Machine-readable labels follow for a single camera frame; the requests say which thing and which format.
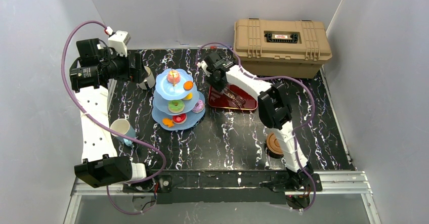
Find beige ribbed mug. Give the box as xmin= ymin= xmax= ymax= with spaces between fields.
xmin=138 ymin=66 xmax=156 ymax=90

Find red rectangular tray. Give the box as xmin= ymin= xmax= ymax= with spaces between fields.
xmin=208 ymin=84 xmax=258 ymax=111

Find pink sugared cake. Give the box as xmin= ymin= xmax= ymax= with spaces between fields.
xmin=167 ymin=70 xmax=181 ymax=86

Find yellow cake slice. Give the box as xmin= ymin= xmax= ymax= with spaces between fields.
xmin=182 ymin=93 xmax=193 ymax=101

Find silver metal tongs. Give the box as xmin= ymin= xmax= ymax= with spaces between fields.
xmin=223 ymin=85 xmax=246 ymax=108

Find blue three-tier cake stand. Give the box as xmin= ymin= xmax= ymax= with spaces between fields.
xmin=152 ymin=68 xmax=205 ymax=131

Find purple glazed donut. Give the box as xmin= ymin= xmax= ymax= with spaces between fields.
xmin=192 ymin=100 xmax=205 ymax=113

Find green glazed donut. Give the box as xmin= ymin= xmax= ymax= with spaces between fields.
xmin=167 ymin=100 xmax=185 ymax=113

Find light blue cup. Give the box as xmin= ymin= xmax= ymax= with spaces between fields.
xmin=110 ymin=118 xmax=136 ymax=147

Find orange fish cookie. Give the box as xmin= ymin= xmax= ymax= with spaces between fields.
xmin=162 ymin=118 xmax=175 ymax=128

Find red glazed donut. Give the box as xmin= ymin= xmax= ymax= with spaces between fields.
xmin=172 ymin=113 xmax=187 ymax=124

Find round brown wooden box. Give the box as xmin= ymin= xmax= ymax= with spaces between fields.
xmin=266 ymin=133 xmax=283 ymax=159

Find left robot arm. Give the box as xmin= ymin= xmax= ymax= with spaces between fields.
xmin=69 ymin=38 xmax=147 ymax=188

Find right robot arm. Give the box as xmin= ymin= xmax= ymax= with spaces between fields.
xmin=196 ymin=52 xmax=312 ymax=185

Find red blue pen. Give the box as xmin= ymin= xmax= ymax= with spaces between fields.
xmin=209 ymin=45 xmax=231 ymax=50

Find tan plastic toolbox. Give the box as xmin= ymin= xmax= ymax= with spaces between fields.
xmin=233 ymin=19 xmax=332 ymax=78

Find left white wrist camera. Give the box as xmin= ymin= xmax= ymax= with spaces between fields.
xmin=108 ymin=30 xmax=131 ymax=57

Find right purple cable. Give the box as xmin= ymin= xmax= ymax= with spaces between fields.
xmin=195 ymin=42 xmax=317 ymax=213

